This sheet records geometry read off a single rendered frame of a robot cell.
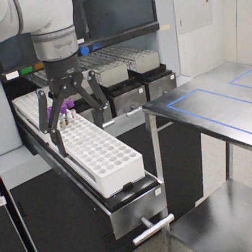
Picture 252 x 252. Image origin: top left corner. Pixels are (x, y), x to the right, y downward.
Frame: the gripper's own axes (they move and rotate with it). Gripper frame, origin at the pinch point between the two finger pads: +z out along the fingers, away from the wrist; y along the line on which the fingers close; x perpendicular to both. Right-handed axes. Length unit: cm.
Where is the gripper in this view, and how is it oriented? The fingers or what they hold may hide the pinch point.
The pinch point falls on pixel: (80, 137)
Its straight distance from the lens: 75.5
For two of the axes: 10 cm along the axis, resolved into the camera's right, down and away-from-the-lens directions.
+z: 1.7, 8.6, 4.7
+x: -5.7, -3.1, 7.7
